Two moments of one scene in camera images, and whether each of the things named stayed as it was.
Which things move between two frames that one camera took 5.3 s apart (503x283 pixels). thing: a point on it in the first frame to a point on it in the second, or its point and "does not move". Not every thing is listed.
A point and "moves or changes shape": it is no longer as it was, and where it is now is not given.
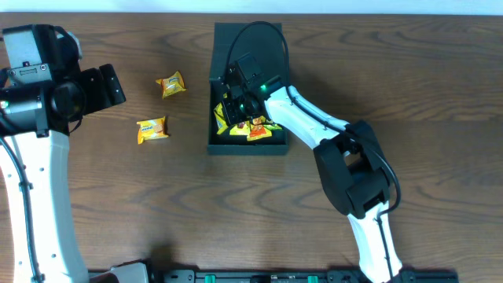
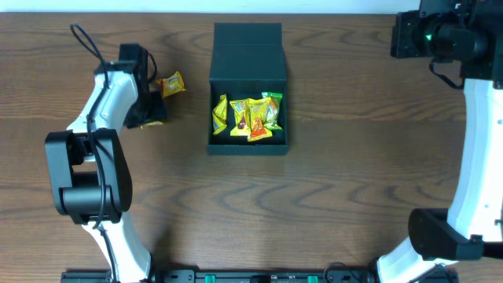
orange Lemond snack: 172,85 does not move
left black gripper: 99,99 to 158,115
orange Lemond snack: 152,129 moves or changes shape
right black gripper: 229,115 to 407,23
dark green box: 262,135 does not move
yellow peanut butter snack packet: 258,131 does not move
